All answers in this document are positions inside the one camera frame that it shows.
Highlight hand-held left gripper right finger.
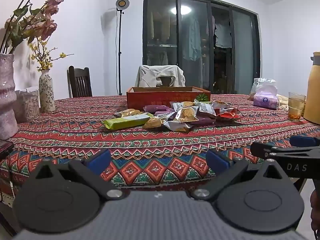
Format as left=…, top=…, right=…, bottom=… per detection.
left=191, top=150, right=288, bottom=201

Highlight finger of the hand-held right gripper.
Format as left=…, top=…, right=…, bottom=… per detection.
left=290, top=136, right=320, bottom=147
left=250, top=142, right=320, bottom=158

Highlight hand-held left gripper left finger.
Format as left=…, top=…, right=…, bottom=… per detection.
left=34, top=149, right=125, bottom=200

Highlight green snack packet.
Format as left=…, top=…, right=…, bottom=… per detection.
left=103, top=112, right=154, bottom=130

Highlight pile of mixed snack packets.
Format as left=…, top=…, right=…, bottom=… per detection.
left=113, top=99, right=243, bottom=132

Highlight red cardboard box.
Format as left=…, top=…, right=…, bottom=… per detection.
left=126, top=86, right=211, bottom=110

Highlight person's right hand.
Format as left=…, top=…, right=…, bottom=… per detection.
left=311, top=191, right=320, bottom=233

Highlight patterned red tablecloth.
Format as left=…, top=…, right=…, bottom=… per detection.
left=0, top=94, right=320, bottom=208

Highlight glass cup of tea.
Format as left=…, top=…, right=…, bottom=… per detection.
left=287, top=92, right=306, bottom=122

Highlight purple tissue pack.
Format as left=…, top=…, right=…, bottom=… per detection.
left=253, top=93, right=279, bottom=110

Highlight yellow thermos jug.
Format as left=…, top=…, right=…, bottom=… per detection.
left=303, top=52, right=320, bottom=125

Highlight clear plastic bag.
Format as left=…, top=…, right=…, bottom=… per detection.
left=249, top=78, right=277, bottom=101

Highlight dark wooden chair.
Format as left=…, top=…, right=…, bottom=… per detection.
left=67, top=66, right=93, bottom=98

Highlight small patterned vase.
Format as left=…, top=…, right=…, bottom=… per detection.
left=39, top=69, right=56, bottom=113

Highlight wooden chair under jacket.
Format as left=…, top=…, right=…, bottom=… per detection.
left=160, top=76, right=175, bottom=87

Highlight beige jacket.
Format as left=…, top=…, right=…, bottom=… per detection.
left=135, top=65, right=186, bottom=88

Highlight large pink ceramic vase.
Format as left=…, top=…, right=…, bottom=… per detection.
left=0, top=53, right=18, bottom=140

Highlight black floor lamp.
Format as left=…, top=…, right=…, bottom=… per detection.
left=115, top=0, right=130, bottom=96

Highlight yellow flower sprigs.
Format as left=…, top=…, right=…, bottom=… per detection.
left=29, top=39, right=75, bottom=71

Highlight sliding glass door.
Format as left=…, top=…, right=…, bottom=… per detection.
left=143, top=0, right=261, bottom=96

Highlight hanging white garment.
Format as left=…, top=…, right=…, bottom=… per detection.
left=214, top=22, right=233, bottom=48

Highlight hanging light blue shirt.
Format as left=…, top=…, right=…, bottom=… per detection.
left=184, top=17, right=208, bottom=61

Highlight pink flower bouquet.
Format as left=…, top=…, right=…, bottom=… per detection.
left=0, top=0, right=63, bottom=55

